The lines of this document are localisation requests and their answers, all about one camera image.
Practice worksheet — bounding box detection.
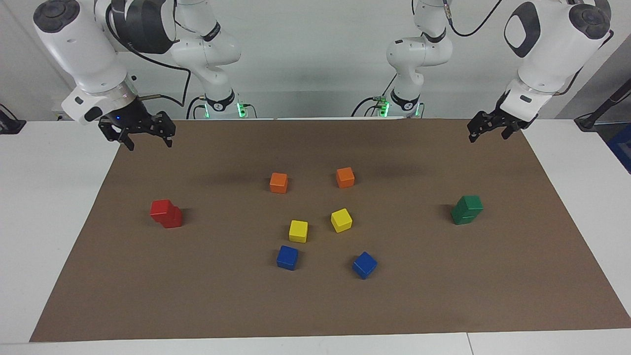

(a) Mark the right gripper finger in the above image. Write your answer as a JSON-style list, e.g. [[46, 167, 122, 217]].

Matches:
[[99, 118, 135, 151], [154, 111, 176, 147]]

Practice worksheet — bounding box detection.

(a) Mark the green wooden cube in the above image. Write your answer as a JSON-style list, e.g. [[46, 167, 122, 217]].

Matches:
[[451, 206, 478, 226], [456, 195, 484, 217]]

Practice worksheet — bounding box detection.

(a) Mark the red wooden cube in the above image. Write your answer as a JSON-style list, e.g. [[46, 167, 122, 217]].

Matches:
[[150, 199, 174, 221], [159, 207, 183, 229]]

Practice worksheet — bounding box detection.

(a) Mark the white power box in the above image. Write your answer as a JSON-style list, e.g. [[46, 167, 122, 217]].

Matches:
[[52, 96, 74, 120]]

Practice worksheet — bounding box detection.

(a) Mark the black clamp foot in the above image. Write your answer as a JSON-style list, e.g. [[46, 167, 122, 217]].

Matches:
[[0, 104, 26, 135]]

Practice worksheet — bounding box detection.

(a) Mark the blue crate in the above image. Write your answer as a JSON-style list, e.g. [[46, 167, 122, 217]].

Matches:
[[605, 123, 631, 174]]

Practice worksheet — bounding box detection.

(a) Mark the yellow wooden cube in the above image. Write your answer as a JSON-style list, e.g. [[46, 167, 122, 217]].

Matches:
[[288, 220, 309, 243], [330, 209, 353, 233]]

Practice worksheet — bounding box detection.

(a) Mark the brown table mat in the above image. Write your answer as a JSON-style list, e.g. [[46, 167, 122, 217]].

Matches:
[[30, 118, 631, 342]]

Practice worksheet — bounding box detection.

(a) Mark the blue wooden cube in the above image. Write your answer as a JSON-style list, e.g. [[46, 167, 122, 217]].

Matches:
[[276, 245, 299, 271], [352, 251, 378, 280]]

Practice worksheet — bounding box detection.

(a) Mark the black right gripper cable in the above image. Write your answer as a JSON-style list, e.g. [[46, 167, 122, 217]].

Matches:
[[105, 0, 192, 108]]

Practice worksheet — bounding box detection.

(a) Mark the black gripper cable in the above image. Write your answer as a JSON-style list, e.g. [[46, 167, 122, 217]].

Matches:
[[105, 0, 192, 108], [444, 0, 615, 97]]

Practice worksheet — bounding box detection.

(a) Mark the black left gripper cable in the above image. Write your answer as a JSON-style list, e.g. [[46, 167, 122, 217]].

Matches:
[[444, 0, 615, 97]]

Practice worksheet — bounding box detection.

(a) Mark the black left base cable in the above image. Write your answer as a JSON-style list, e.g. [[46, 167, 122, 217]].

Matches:
[[351, 74, 396, 118]]

